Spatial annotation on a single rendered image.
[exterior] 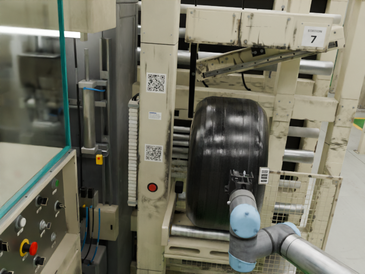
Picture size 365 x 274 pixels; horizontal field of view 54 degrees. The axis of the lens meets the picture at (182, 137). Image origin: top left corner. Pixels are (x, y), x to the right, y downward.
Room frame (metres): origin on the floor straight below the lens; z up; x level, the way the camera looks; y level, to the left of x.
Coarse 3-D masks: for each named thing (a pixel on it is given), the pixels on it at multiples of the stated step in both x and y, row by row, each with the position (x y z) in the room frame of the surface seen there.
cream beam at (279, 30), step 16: (192, 16) 1.59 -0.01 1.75; (208, 16) 1.59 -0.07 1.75; (224, 16) 1.58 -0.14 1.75; (240, 16) 1.58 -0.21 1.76; (256, 16) 1.57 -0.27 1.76; (272, 16) 1.57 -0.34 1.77; (288, 16) 1.57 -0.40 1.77; (304, 16) 1.56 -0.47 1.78; (320, 16) 1.56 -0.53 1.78; (192, 32) 1.59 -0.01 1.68; (208, 32) 1.59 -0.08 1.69; (224, 32) 1.58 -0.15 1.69; (240, 32) 1.58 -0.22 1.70; (256, 32) 1.57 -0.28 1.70; (272, 32) 1.57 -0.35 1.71; (288, 32) 1.56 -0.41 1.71; (272, 48) 1.57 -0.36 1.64; (288, 48) 1.57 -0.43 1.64; (304, 48) 1.56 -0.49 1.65; (320, 48) 1.55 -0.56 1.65
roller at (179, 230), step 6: (174, 228) 1.26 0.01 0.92; (180, 228) 1.26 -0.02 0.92; (186, 228) 1.26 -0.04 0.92; (192, 228) 1.26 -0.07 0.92; (198, 228) 1.27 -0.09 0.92; (204, 228) 1.27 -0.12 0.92; (174, 234) 1.26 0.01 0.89; (180, 234) 1.25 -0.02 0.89; (186, 234) 1.25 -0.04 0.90; (192, 234) 1.25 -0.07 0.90; (198, 234) 1.25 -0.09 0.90; (204, 234) 1.25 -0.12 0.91; (210, 234) 1.25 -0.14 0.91; (216, 234) 1.25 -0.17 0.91; (222, 234) 1.25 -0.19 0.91; (228, 234) 1.25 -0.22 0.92; (228, 240) 1.24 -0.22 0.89
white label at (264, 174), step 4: (260, 168) 1.15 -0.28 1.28; (264, 168) 1.15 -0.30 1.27; (268, 168) 1.16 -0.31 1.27; (260, 172) 1.14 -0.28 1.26; (264, 172) 1.15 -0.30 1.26; (268, 172) 1.15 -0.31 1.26; (260, 176) 1.14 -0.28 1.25; (264, 176) 1.14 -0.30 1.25; (268, 176) 1.15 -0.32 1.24; (260, 180) 1.13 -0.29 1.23; (264, 180) 1.14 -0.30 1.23; (268, 180) 1.14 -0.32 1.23
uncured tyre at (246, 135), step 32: (192, 128) 1.29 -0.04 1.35; (224, 128) 1.23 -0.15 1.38; (256, 128) 1.23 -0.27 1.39; (192, 160) 1.19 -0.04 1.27; (224, 160) 1.16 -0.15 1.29; (256, 160) 1.16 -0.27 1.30; (192, 192) 1.16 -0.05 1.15; (224, 192) 1.13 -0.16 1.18; (256, 192) 1.13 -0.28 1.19; (224, 224) 1.17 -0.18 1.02
